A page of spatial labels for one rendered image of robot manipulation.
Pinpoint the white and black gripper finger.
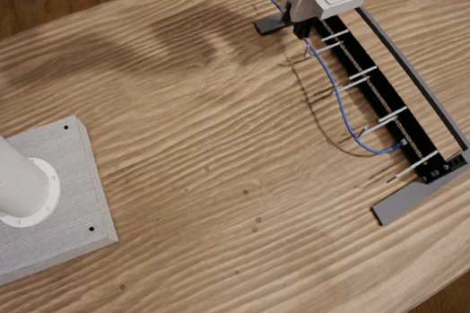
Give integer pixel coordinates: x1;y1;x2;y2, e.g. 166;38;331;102
282;3;307;40
304;16;318;38

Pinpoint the blue cable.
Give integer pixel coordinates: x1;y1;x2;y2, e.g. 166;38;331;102
271;0;397;153

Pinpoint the grey metal rack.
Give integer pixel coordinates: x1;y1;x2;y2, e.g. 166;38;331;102
313;5;470;226

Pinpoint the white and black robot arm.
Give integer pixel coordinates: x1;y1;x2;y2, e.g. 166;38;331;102
0;0;364;229

